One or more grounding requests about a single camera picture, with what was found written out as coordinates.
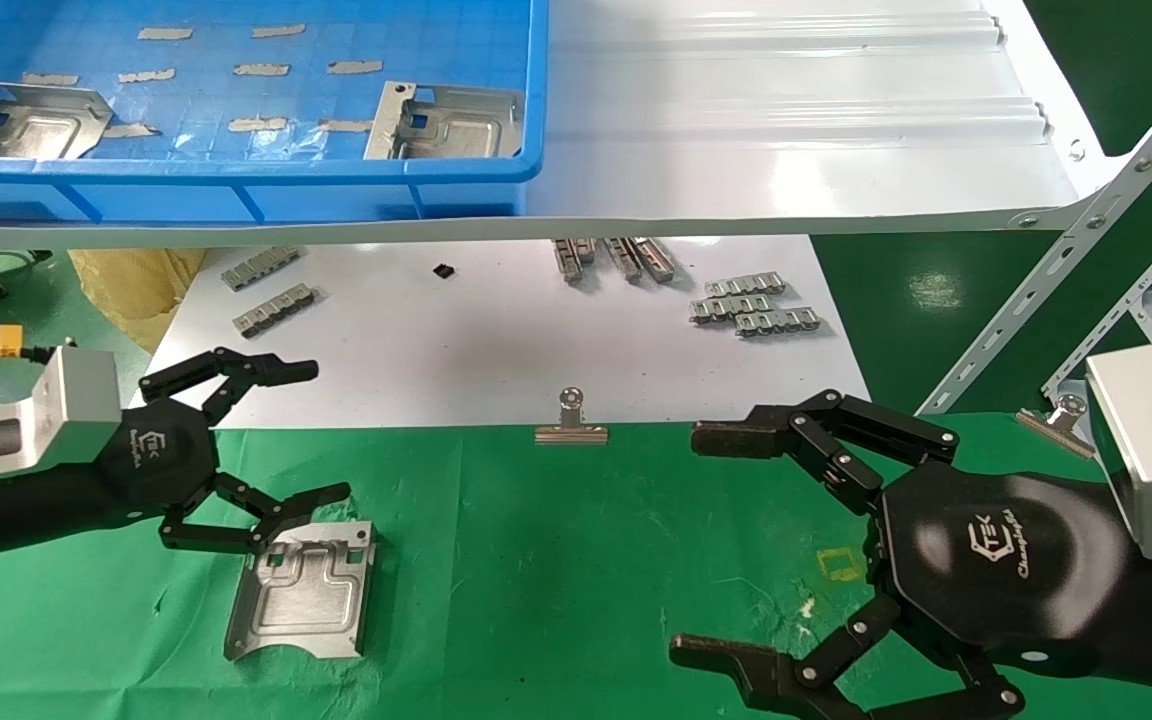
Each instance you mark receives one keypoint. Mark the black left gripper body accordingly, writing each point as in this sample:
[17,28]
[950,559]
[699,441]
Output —
[156,460]

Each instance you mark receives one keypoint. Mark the metal rail pieces, centre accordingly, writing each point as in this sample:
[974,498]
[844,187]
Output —
[656,260]

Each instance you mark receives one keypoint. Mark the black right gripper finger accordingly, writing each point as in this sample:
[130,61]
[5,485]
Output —
[756,675]
[766,435]

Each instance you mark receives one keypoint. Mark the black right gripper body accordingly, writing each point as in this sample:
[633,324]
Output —
[996,560]

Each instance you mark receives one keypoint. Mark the silver binder clip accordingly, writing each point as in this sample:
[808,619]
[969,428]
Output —
[571,432]
[1061,425]

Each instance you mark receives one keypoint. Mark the stamped sheet metal part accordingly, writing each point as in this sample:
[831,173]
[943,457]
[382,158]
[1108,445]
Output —
[466,125]
[46,125]
[301,600]

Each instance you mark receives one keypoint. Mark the green cloth mat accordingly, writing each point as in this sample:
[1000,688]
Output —
[556,560]

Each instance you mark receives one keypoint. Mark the yellow plastic bag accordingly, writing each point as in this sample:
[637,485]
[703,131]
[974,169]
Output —
[131,290]

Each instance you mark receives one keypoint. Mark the blue plastic bin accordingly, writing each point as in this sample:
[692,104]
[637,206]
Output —
[236,185]

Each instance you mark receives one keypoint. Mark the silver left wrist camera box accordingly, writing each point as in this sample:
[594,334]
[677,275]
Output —
[66,410]

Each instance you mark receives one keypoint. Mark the white ribbed shelf board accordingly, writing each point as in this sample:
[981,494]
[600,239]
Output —
[786,150]

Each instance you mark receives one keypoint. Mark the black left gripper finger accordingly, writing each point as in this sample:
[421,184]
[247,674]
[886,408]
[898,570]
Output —
[266,520]
[256,372]

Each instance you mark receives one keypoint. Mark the white perforated angle beam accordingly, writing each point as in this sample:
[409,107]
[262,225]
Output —
[1066,260]
[1126,320]

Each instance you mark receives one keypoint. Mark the white flat board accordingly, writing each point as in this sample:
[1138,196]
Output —
[496,350]

